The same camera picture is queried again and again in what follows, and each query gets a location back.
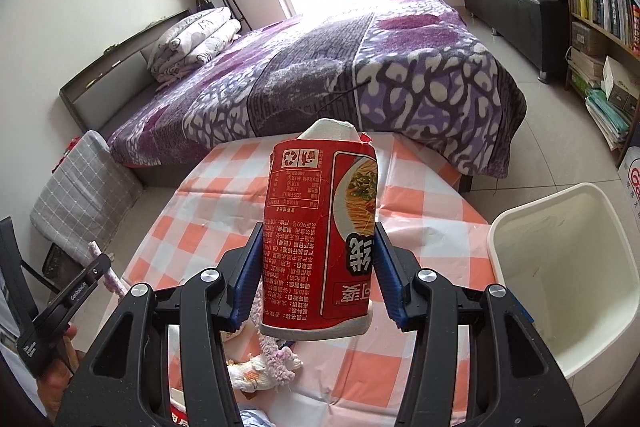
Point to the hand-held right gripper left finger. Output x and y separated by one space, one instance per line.
245 287

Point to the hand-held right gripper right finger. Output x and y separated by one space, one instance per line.
385 277

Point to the red instant noodle cup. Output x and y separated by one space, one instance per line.
300 257

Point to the white tissue paper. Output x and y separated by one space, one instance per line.
327 130

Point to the white plastic bin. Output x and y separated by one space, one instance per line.
575 267

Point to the person's left hand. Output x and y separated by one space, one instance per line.
55 382

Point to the dark mesh item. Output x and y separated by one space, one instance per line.
55 264

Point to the pink white fluffy sock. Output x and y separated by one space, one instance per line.
265 369

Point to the orange white checked tablecloth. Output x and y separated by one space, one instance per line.
200 187

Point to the grey checked cushion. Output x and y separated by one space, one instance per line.
85 187

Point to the light blue cloth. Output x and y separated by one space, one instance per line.
255 419

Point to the red printed packet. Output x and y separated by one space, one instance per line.
178 417

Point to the red cloth item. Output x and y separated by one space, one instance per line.
65 154

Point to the bed with purple quilt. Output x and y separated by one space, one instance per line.
350 72

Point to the folded white patterned quilt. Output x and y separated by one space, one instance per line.
195 37

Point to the blue white printed carton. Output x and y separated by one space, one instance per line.
631 187

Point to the stack of teal folders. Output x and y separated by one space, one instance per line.
607 117

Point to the stack of flat books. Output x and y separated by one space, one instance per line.
585 74

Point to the dark hanging bag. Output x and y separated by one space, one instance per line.
202 4

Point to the black leather bench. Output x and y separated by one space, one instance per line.
515 12

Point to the white patterned box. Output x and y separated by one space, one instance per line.
620 82

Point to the brown wrapped package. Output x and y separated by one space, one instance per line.
589 39

